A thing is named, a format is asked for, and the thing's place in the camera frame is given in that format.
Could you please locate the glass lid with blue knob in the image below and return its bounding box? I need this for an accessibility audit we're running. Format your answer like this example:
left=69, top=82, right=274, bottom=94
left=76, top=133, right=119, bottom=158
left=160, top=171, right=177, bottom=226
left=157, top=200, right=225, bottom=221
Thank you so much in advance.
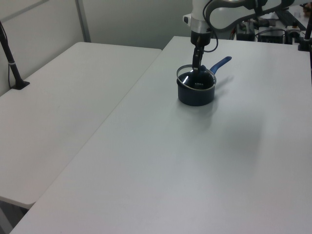
left=175, top=63, right=217, bottom=92

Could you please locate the black desktop device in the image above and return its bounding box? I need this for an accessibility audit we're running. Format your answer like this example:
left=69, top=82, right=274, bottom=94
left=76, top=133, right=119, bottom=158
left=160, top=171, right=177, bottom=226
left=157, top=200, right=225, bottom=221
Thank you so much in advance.
left=257, top=27, right=287, bottom=44

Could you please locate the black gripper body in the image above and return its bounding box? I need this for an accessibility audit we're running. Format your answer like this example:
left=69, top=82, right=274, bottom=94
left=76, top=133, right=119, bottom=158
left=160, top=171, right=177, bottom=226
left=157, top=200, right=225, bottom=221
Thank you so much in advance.
left=190, top=30, right=212, bottom=49

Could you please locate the dark saucepan with blue handle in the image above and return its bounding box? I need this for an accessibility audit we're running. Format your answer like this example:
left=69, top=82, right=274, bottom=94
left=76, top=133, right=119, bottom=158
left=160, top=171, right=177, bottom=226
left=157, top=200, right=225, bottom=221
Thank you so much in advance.
left=175, top=56, right=233, bottom=108

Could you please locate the black camera pole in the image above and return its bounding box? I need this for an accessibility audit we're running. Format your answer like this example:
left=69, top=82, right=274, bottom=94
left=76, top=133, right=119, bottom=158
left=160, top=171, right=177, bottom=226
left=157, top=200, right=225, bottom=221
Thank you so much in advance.
left=297, top=18, right=312, bottom=52

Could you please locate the grey partition frame post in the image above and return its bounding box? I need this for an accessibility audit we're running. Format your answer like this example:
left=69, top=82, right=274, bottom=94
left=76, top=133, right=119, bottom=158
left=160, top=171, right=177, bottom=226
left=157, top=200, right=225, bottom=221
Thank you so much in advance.
left=75, top=0, right=92, bottom=43

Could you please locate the black robot wrist cable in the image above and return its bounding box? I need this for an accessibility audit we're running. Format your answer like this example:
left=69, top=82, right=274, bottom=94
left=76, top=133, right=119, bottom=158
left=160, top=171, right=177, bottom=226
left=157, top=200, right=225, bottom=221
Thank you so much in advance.
left=202, top=0, right=219, bottom=53

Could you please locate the black pole with white tie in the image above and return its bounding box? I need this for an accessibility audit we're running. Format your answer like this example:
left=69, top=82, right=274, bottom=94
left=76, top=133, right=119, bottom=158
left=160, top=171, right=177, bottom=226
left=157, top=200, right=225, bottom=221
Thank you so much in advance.
left=0, top=20, right=31, bottom=91

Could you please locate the white side table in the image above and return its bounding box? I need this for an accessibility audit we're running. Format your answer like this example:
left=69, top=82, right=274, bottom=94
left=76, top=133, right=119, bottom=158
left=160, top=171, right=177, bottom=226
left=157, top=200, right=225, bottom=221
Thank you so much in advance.
left=0, top=41, right=163, bottom=210

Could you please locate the black electronics box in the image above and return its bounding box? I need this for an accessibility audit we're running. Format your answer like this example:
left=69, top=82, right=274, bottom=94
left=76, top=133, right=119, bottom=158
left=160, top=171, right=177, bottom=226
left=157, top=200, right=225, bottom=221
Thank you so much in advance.
left=234, top=20, right=257, bottom=41

